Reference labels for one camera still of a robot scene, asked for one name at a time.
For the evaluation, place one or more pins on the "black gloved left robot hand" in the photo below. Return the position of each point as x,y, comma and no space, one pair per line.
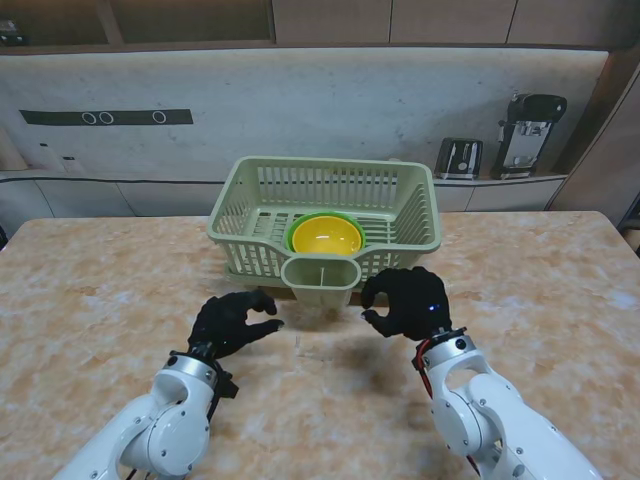
220,325

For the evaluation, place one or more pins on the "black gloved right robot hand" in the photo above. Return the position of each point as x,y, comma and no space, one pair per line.
415,305

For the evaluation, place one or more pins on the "green plastic bowl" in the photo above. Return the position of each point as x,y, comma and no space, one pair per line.
289,239

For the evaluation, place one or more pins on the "yellow plastic bowl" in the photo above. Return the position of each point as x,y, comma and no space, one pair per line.
325,237

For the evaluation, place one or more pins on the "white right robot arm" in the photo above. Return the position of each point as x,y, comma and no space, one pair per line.
470,400

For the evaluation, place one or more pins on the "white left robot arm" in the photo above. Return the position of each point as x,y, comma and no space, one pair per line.
170,425

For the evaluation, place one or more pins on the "pale green drip tray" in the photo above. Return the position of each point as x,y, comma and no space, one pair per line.
239,281

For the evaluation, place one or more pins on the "pale green cutlery holder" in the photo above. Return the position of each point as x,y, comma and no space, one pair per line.
320,295

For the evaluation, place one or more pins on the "white low counter cabinet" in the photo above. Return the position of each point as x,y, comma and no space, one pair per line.
150,197

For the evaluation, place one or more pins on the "black silver toaster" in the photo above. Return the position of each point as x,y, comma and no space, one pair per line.
457,160

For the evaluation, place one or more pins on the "pale green plastic dish rack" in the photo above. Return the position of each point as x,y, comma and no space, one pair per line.
320,161

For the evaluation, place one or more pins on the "black silver coffee machine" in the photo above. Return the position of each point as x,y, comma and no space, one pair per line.
525,145

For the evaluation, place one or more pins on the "small dark device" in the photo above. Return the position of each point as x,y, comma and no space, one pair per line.
10,32

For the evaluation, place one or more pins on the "wooden wall cabinets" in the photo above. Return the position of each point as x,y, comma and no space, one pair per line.
330,20

